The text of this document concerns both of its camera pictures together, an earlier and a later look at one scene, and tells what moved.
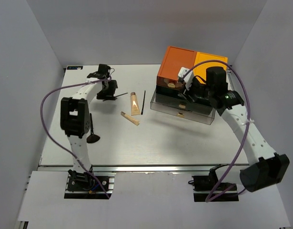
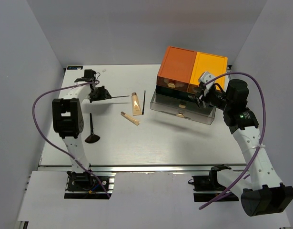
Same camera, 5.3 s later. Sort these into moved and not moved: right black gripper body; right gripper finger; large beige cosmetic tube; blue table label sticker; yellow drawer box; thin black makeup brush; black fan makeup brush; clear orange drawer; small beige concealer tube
Moved: right gripper finger; thin black makeup brush; right black gripper body
Not moved: large beige cosmetic tube; clear orange drawer; blue table label sticker; small beige concealer tube; yellow drawer box; black fan makeup brush
